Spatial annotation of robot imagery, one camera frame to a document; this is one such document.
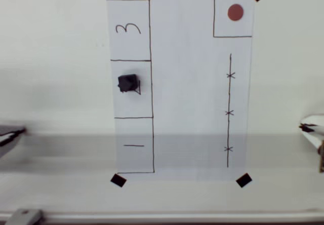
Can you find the grey metal bracket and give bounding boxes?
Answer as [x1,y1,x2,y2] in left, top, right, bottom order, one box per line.
[5,208,44,225]

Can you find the grey flat object with black edge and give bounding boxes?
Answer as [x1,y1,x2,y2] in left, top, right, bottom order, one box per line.
[0,125,27,160]

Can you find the black cube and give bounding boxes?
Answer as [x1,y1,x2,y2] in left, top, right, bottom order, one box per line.
[117,73,140,93]

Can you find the red round sticker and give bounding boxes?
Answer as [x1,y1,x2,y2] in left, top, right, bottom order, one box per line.
[227,4,245,22]

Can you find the white paper sheet with drawn boxes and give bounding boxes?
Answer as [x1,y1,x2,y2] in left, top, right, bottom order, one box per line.
[105,0,255,183]

